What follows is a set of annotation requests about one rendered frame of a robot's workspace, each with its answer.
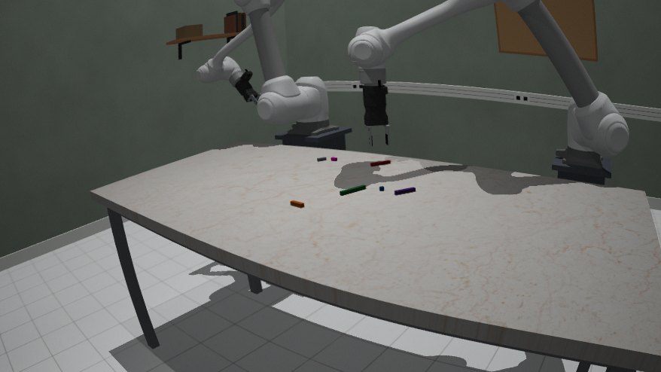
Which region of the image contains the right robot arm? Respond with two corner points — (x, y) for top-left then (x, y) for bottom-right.
(196, 0), (339, 136)

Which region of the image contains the red rod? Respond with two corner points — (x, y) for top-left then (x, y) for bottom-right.
(370, 160), (391, 166)

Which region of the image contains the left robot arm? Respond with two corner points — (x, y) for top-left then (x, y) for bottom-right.
(348, 0), (629, 169)

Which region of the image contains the purple rod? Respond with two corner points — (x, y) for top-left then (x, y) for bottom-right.
(394, 187), (416, 195)

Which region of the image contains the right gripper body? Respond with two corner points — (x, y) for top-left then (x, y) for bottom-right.
(229, 69), (258, 102)

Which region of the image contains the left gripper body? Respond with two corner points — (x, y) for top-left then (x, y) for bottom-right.
(359, 69), (388, 126)

